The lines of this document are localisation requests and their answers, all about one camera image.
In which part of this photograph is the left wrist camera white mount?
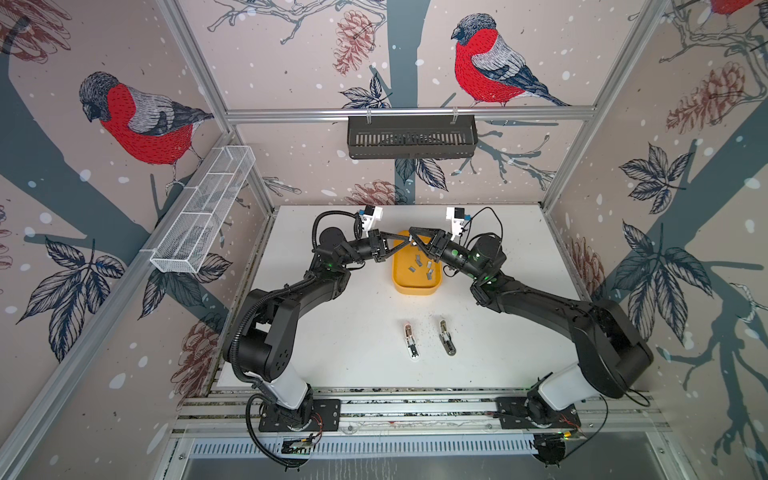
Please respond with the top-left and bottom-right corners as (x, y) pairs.
(359, 205), (383, 234)

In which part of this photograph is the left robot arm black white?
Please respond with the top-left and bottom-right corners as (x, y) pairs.
(223, 227), (411, 430)

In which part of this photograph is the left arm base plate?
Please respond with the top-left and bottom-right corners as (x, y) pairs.
(258, 399), (341, 433)

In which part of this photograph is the yellow plastic tray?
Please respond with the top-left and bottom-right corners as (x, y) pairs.
(392, 245), (442, 296)

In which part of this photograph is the white wire mesh shelf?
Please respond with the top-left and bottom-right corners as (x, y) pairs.
(150, 145), (255, 274)

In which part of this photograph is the black wall basket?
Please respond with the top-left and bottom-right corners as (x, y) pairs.
(347, 115), (479, 160)

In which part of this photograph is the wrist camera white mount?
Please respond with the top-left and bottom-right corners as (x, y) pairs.
(359, 205), (383, 234)
(446, 207), (470, 241)

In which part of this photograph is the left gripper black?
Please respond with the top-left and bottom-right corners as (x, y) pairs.
(337, 234), (408, 269)

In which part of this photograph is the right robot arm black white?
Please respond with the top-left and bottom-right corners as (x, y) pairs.
(409, 227), (653, 425)

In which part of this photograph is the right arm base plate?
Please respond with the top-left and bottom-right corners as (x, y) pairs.
(494, 396), (581, 429)

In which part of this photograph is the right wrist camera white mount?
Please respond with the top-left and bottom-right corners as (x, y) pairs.
(446, 207), (470, 241)

